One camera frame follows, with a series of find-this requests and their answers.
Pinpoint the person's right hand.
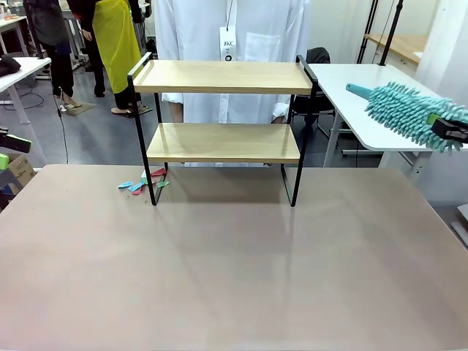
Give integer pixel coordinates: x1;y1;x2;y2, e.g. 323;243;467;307
168;102;184;124

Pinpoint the thin black floor cable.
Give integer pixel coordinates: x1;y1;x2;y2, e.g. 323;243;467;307
52;84;71;165

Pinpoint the grey floor mat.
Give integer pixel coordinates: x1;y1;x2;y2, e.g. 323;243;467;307
59;101;97;117

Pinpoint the person in yellow apron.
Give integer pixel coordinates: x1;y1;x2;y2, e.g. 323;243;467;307
77;0;153;118

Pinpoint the person in white lab coat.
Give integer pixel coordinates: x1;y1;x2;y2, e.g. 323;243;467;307
153;0;312;125

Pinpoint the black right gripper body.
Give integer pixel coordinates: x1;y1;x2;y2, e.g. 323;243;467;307
451;124;468;146

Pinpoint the teal chenille duster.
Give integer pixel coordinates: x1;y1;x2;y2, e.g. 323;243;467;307
345;81;468;154

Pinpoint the black stand pole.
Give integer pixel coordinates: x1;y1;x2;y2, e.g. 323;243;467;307
378;0;405;67

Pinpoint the two-tier wooden shelf black frame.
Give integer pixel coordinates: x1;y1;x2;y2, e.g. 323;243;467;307
127;52;318;208

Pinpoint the grey white floor plate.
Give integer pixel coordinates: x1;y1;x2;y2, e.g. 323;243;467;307
449;203;468;253

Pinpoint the cardboard box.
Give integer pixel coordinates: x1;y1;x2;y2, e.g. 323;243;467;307
6;152;37;186

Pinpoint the white work table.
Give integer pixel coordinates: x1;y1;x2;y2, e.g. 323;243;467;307
0;56;53;126

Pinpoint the wooden desk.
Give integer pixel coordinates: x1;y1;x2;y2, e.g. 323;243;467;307
363;33;429;67

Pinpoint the white side table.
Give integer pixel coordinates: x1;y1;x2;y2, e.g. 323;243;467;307
306;64;468;180

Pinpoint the person's left forearm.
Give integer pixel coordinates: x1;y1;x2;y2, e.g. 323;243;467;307
271;94;294;124

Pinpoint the white name badge with lanyard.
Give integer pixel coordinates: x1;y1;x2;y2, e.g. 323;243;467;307
218;0;238;62

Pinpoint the black office chair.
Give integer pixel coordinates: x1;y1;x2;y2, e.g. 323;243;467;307
290;47;348;142

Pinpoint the black tripod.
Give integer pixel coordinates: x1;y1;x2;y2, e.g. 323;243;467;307
357;0;380;65

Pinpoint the black cloth bundle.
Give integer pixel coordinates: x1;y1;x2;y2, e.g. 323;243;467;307
0;56;22;77

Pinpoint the person in dark clothes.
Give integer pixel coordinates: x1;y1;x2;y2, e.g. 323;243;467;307
23;0;83;110

